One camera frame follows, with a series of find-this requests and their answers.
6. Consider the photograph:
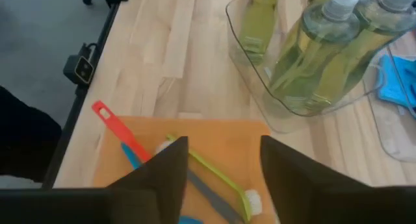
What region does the clear yellow soap pump bottle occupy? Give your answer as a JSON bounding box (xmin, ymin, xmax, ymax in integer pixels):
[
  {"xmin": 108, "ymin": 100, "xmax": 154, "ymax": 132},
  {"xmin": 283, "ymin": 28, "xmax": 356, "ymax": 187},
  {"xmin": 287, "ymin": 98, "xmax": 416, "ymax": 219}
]
[
  {"xmin": 265, "ymin": 0, "xmax": 362, "ymax": 116},
  {"xmin": 239, "ymin": 0, "xmax": 282, "ymax": 66},
  {"xmin": 311, "ymin": 0, "xmax": 416, "ymax": 113}
]

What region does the black thin dish brush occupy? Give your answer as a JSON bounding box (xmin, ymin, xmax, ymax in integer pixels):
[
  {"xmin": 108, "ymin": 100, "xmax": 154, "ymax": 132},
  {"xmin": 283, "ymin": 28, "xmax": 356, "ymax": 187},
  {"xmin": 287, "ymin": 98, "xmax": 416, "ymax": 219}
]
[{"xmin": 155, "ymin": 140, "xmax": 245, "ymax": 224}]

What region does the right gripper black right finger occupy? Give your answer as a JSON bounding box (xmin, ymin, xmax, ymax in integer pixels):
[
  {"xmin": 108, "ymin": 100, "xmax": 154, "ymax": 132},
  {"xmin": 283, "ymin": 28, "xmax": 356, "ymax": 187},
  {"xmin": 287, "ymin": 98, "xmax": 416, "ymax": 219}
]
[{"xmin": 261, "ymin": 135, "xmax": 416, "ymax": 224}]

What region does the orange translucent mat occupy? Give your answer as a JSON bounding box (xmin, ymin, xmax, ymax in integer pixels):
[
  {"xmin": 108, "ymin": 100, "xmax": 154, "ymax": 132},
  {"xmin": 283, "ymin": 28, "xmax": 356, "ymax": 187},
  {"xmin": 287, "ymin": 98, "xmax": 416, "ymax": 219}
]
[{"xmin": 92, "ymin": 116, "xmax": 277, "ymax": 224}]

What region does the green dish brush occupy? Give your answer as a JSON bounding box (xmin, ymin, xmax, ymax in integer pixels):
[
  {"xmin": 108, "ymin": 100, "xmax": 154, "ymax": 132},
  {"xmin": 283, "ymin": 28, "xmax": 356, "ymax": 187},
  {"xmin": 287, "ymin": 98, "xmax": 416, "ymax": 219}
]
[{"xmin": 166, "ymin": 134, "xmax": 263, "ymax": 223}]

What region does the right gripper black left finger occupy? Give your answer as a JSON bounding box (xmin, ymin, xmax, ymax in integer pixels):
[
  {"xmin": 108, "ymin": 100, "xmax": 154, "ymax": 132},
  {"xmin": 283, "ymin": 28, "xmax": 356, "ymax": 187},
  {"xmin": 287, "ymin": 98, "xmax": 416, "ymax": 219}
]
[{"xmin": 0, "ymin": 136, "xmax": 189, "ymax": 224}]

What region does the blue dish brush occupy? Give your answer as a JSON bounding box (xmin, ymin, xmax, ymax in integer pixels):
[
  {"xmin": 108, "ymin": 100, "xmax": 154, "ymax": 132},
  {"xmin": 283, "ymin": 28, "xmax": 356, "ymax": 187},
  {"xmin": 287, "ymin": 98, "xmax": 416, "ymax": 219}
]
[{"xmin": 120, "ymin": 142, "xmax": 205, "ymax": 224}]

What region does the small black exterior camera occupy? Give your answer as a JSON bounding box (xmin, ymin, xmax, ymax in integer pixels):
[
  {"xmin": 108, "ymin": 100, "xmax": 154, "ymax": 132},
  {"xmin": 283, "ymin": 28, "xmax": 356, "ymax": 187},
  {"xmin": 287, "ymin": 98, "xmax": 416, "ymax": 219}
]
[{"xmin": 62, "ymin": 43, "xmax": 96, "ymax": 86}]

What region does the blue sponge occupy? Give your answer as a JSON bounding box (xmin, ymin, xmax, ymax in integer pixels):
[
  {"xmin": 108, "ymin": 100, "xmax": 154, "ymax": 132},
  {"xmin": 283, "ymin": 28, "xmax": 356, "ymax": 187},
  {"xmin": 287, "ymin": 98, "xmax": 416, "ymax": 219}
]
[{"xmin": 376, "ymin": 54, "xmax": 416, "ymax": 108}]

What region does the red dish brush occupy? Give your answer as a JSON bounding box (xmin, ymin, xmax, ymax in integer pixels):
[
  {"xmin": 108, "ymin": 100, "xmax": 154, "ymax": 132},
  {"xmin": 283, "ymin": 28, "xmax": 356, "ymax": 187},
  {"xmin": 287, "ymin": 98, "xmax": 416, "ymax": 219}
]
[{"xmin": 90, "ymin": 99, "xmax": 154, "ymax": 164}]

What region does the clear plastic bin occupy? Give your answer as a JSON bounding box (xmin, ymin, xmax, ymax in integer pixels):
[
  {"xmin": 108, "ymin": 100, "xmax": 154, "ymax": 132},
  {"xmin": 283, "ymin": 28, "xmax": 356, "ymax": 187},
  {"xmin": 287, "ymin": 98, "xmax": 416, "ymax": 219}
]
[
  {"xmin": 363, "ymin": 32, "xmax": 416, "ymax": 163},
  {"xmin": 225, "ymin": 0, "xmax": 416, "ymax": 134}
]

